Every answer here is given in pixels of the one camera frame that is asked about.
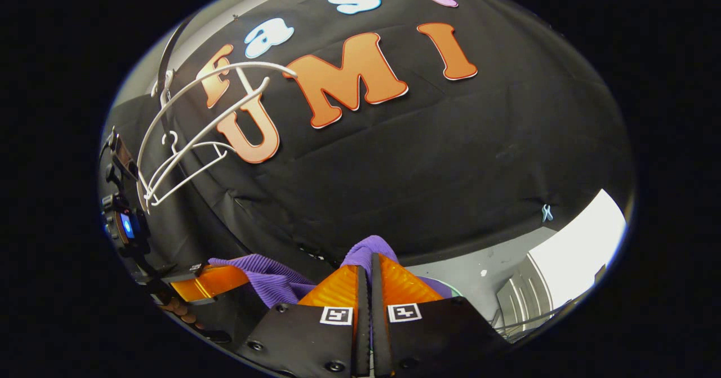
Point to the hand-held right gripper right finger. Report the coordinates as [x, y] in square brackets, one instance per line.
[376, 333]

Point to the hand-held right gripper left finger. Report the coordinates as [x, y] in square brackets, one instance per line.
[360, 333]

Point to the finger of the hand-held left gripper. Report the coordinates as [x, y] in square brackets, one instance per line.
[214, 281]

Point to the purple ribbed shirt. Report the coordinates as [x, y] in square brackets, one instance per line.
[270, 279]

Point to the green laundry hamper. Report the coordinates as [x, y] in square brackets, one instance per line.
[455, 293]

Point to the white clothes hanger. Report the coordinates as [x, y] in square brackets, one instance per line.
[263, 85]
[214, 143]

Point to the black clothes rack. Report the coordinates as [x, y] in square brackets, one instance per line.
[169, 57]

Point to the black backdrop cloth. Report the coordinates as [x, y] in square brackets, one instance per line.
[422, 169]

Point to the pale blue clip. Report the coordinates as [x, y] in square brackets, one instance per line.
[546, 213]

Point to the white cabinet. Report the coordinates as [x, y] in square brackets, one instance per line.
[574, 254]

